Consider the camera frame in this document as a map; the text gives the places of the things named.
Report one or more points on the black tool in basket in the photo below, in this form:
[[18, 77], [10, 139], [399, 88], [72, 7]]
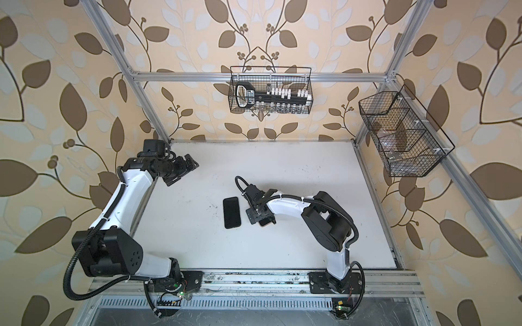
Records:
[[249, 96]]

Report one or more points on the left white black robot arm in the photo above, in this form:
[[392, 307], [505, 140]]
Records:
[[107, 248]]

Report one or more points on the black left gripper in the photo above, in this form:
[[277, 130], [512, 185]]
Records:
[[177, 168]]

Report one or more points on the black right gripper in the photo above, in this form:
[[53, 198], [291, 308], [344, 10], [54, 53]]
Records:
[[252, 214]]

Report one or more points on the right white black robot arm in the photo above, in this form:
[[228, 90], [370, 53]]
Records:
[[332, 227]]

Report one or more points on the right wall wire basket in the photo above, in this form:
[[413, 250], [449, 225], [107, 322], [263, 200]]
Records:
[[408, 139]]

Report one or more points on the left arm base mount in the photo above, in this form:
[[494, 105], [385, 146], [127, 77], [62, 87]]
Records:
[[165, 296]]

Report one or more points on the wall wire basket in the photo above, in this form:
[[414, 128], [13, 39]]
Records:
[[294, 77], [408, 139]]

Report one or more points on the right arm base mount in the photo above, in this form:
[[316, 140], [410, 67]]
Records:
[[352, 288]]

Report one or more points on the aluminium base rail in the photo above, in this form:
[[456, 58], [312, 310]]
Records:
[[298, 283]]

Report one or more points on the black phone on table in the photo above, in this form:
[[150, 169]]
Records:
[[232, 214]]

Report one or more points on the back wall wire basket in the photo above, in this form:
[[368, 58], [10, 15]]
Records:
[[294, 77]]

